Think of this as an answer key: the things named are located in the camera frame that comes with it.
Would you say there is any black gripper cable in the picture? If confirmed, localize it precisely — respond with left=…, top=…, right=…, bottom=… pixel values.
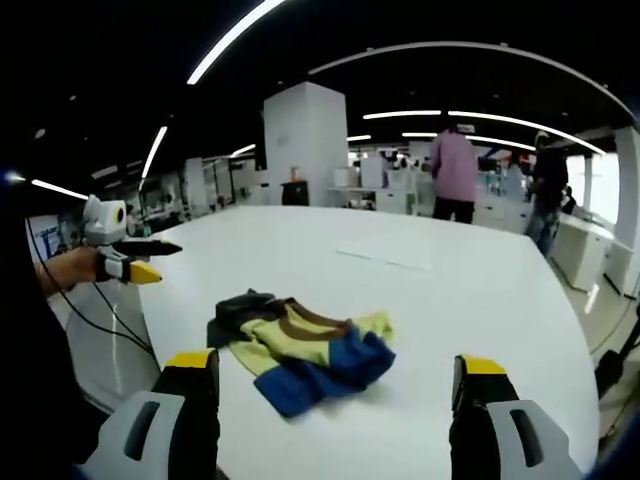
left=25, top=214, right=157, bottom=357

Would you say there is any long ceiling light strip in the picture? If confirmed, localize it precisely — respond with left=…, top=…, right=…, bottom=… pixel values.
left=186, top=0, right=287, bottom=86
left=140, top=124, right=169, bottom=181
left=361, top=109, right=443, bottom=121
left=446, top=110, right=607, bottom=155

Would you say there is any white low cabinet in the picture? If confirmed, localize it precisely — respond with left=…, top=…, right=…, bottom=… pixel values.
left=549, top=211, right=617, bottom=292

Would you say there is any person's dark clothing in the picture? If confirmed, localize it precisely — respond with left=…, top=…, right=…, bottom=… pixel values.
left=0, top=199, right=109, bottom=480

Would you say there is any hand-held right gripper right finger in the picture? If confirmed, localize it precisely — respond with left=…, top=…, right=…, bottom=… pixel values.
left=448, top=353, right=584, bottom=480

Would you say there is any black chair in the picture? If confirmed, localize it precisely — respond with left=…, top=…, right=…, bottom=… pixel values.
left=280, top=180, right=310, bottom=207

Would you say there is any dark stand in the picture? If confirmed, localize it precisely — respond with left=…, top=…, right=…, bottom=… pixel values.
left=593, top=299, right=640, bottom=401

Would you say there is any person's left hand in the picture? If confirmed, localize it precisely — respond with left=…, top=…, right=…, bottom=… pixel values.
left=36, top=246, right=104, bottom=296

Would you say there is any white window pillar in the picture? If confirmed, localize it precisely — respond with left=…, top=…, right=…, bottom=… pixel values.
left=612, top=126, right=640, bottom=297

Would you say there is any white square pillar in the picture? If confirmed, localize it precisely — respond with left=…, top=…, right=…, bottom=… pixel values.
left=263, top=81, right=349, bottom=207

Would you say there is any yellow blue brown garment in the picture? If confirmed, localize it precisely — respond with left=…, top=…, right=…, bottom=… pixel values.
left=206, top=288, right=397, bottom=420

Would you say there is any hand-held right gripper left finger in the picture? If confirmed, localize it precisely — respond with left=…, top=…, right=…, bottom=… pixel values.
left=75, top=348, right=222, bottom=480

